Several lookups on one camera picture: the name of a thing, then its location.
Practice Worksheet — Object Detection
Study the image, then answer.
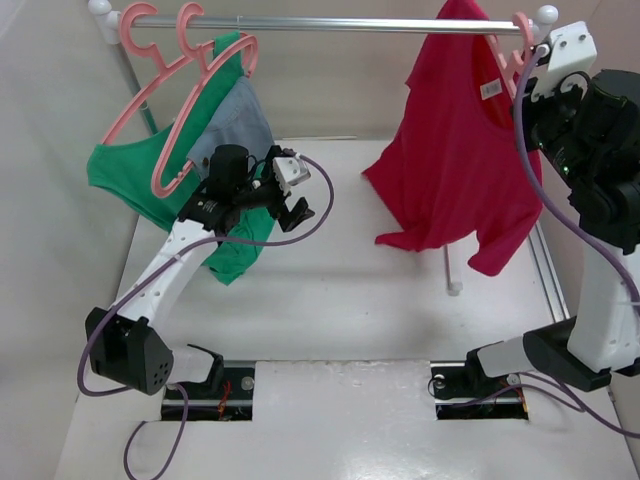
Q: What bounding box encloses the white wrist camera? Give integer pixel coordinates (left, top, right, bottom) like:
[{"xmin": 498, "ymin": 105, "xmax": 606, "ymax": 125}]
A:
[
  {"xmin": 531, "ymin": 21, "xmax": 597, "ymax": 103},
  {"xmin": 272, "ymin": 149, "xmax": 311, "ymax": 195}
]

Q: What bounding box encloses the white clothes rack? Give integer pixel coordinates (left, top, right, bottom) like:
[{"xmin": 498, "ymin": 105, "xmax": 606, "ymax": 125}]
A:
[{"xmin": 89, "ymin": 1, "xmax": 538, "ymax": 284}]

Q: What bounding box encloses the pink red t shirt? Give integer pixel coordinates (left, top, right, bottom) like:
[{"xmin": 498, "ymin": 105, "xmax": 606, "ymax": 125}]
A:
[{"xmin": 361, "ymin": 0, "xmax": 545, "ymax": 277}]

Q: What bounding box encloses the pink hanger with green shirt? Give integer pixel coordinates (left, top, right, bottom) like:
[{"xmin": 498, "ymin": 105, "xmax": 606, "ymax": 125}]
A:
[{"xmin": 151, "ymin": 2, "xmax": 259, "ymax": 199}]

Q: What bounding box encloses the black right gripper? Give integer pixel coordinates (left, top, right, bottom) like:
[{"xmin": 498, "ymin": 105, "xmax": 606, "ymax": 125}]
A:
[{"xmin": 514, "ymin": 66, "xmax": 599, "ymax": 189}]

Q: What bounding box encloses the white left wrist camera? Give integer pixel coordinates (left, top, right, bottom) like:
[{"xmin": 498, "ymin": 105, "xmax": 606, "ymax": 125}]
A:
[{"xmin": 272, "ymin": 149, "xmax": 311, "ymax": 195}]

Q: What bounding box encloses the pink plastic hanger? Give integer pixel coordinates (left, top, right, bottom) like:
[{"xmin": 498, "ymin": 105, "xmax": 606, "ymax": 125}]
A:
[{"xmin": 486, "ymin": 12, "xmax": 534, "ymax": 99}]

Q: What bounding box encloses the empty pink hanger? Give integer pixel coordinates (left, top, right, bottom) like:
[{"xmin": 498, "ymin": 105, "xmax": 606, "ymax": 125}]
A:
[{"xmin": 101, "ymin": 2, "xmax": 211, "ymax": 146}]

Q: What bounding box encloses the green t shirt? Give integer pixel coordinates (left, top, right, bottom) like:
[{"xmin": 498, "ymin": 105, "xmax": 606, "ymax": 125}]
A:
[{"xmin": 86, "ymin": 30, "xmax": 276, "ymax": 287}]

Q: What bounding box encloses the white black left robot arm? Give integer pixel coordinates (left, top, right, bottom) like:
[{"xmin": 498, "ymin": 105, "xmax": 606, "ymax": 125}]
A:
[{"xmin": 78, "ymin": 145, "xmax": 315, "ymax": 397}]

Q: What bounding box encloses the blue striped garment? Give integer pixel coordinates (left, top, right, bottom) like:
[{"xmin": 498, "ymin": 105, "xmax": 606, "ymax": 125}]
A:
[{"xmin": 187, "ymin": 76, "xmax": 274, "ymax": 180}]

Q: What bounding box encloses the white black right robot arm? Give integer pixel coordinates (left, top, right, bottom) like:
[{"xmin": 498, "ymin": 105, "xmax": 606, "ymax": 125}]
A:
[{"xmin": 462, "ymin": 69, "xmax": 639, "ymax": 394}]

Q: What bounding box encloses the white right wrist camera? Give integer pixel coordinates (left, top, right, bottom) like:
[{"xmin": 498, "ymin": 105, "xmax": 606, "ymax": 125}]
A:
[{"xmin": 531, "ymin": 21, "xmax": 597, "ymax": 103}]

